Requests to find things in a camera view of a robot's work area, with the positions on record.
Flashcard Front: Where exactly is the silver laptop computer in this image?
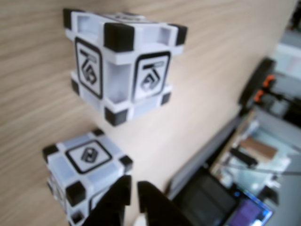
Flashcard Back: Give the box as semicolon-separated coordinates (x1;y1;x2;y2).
168;115;276;226

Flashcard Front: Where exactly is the black orange bar clamp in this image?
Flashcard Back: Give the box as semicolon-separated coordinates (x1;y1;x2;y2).
237;57;277;111

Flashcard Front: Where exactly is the white cube zigzag diamond symbol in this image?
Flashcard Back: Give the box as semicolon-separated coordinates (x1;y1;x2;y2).
42;129;134;226

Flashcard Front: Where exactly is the white cube nested diamonds symbol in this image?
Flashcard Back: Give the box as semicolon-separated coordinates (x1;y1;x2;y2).
63;8;189;127

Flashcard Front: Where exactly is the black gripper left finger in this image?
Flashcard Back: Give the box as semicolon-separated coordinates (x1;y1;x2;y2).
81;174;132;226

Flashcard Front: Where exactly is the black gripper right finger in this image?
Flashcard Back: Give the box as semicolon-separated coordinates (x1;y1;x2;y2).
137;180;191;226

